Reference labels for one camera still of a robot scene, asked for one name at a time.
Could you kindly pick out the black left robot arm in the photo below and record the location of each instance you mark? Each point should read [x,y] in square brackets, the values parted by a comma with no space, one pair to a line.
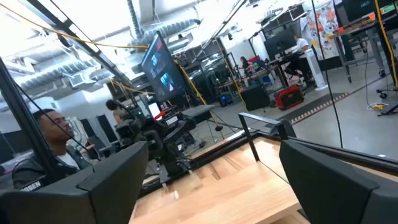
[161,137]

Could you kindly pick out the black rig frame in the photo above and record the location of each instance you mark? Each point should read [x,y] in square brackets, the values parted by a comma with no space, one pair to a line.
[17,105]

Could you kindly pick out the black equipment case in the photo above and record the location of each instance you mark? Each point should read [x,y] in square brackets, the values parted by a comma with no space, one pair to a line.
[255,98]

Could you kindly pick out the metal workbench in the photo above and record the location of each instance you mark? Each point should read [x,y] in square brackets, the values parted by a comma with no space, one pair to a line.
[357,26]

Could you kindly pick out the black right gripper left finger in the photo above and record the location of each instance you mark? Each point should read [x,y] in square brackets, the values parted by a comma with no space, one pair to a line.
[102,193]

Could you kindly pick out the colourful floral poster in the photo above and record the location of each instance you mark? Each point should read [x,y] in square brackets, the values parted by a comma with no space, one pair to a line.
[326,28]

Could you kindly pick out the black monitor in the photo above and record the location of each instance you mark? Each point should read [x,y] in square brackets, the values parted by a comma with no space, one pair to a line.
[280,43]

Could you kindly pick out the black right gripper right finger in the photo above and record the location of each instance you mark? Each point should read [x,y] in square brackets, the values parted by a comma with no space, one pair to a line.
[335,196]

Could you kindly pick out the person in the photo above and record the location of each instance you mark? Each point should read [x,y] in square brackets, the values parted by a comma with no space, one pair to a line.
[301,45]
[113,105]
[245,63]
[54,127]

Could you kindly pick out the white tower fan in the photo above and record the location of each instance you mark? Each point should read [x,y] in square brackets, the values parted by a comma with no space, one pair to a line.
[315,71]

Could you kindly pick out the large black display screen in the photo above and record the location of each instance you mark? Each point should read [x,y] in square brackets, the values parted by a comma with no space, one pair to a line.
[161,68]

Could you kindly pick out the red tool case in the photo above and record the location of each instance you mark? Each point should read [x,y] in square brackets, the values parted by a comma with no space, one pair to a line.
[289,98]

